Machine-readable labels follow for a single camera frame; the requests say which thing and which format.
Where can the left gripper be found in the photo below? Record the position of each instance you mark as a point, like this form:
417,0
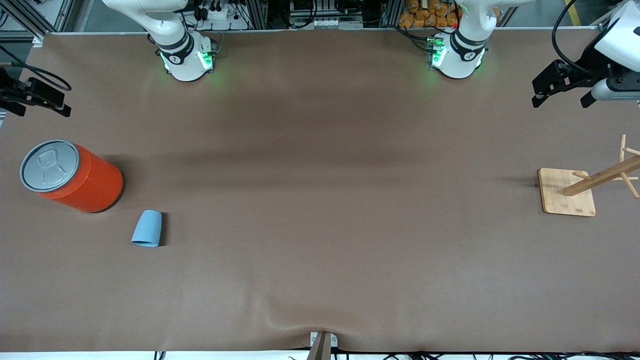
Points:
589,66

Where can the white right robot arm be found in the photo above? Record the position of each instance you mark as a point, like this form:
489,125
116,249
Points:
175,45

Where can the brown table mat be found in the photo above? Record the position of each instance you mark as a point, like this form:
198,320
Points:
320,225

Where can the white connector block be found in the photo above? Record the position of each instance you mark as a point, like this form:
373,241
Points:
325,23

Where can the orange can with grey lid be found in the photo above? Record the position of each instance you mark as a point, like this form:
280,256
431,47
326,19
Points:
90,185

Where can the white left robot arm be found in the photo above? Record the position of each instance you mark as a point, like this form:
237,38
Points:
462,50

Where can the blue cup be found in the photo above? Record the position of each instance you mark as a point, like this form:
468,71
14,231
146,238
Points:
148,229

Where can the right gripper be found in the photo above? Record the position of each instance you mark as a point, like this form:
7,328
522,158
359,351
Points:
15,93

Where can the white power strip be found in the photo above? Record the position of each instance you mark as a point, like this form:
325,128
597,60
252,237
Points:
222,14

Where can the wooden cup rack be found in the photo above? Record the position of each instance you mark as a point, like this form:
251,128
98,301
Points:
575,202

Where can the orange snack bags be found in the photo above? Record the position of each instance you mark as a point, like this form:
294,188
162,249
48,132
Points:
430,15

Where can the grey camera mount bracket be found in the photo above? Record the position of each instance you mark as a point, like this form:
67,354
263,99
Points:
322,345

